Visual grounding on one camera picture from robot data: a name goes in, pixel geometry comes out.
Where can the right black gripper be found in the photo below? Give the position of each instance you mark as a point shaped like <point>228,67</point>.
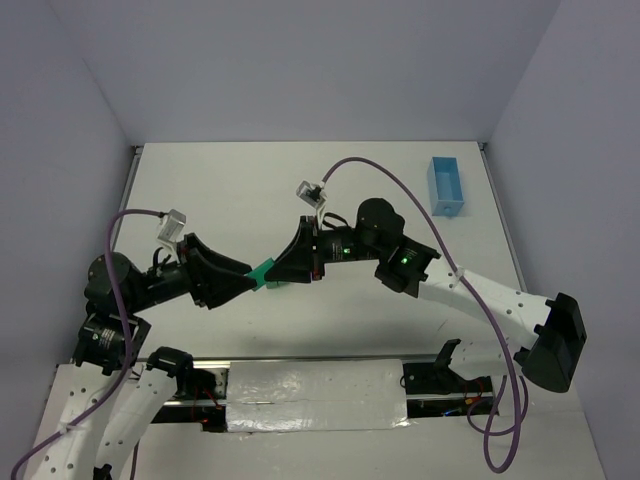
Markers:
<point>310,248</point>

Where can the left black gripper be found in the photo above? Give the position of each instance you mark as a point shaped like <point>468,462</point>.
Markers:
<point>191,271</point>

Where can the green castle notched block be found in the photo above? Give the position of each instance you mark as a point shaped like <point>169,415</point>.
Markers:
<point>277,285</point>

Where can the green rectangular block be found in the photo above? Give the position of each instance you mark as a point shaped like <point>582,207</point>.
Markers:
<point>258,275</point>

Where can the blue plastic box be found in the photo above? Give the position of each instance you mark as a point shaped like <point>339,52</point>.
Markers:
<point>444,187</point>

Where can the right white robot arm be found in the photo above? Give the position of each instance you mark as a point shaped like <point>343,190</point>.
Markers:
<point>541,338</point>

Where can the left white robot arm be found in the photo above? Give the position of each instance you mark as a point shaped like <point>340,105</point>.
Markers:
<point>95,436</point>

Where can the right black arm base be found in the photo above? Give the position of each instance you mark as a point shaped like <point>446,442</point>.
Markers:
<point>436,376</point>

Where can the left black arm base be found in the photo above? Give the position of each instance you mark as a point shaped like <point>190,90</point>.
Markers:
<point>200,393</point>

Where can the silver tape covered panel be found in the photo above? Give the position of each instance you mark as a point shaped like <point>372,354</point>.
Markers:
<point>308,396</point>

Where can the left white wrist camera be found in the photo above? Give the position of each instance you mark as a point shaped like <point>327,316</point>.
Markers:
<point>170,228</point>

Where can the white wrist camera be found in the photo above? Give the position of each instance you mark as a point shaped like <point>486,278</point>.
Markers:
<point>170,228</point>
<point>315,196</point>

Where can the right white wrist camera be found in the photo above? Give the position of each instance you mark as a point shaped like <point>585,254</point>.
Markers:
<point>315,196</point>

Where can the aluminium rail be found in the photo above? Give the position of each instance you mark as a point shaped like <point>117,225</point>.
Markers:
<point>226,362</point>

